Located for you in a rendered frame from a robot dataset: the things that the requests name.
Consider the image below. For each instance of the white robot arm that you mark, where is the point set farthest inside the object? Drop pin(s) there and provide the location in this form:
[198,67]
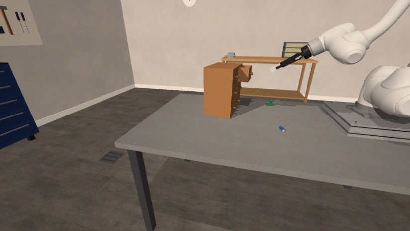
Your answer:
[387,86]

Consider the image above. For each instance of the brown wooden chest of drawers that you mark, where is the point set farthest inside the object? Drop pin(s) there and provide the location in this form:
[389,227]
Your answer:
[218,81]

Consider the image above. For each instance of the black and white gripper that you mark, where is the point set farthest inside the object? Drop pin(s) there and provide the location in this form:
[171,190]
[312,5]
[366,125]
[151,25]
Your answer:
[305,52]

